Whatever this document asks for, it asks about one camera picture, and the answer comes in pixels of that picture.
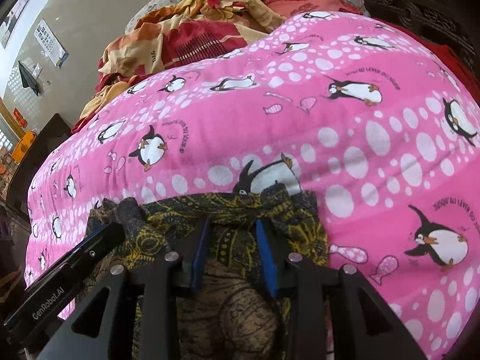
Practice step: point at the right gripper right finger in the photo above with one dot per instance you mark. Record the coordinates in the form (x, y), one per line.
(337, 309)

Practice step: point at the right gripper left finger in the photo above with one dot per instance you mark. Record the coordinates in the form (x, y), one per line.
(102, 326)

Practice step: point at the dark floral patterned garment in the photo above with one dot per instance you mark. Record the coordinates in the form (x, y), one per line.
(232, 316)

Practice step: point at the pink penguin bed sheet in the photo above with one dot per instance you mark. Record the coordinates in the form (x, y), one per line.
(344, 106)

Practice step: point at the dark wooden footboard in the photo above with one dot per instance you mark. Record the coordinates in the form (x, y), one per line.
(51, 136)

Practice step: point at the red orange crumpled blanket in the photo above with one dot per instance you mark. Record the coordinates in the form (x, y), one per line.
(188, 32)

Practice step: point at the dark carved wooden headboard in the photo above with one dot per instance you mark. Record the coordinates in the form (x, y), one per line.
(434, 20)

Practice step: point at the dark cloth hanging on wall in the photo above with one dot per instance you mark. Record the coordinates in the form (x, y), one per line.
(27, 79)

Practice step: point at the wall calendar paper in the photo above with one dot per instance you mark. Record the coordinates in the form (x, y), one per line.
(50, 44)

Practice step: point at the framed wall picture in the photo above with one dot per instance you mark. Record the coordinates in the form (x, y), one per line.
(10, 21)

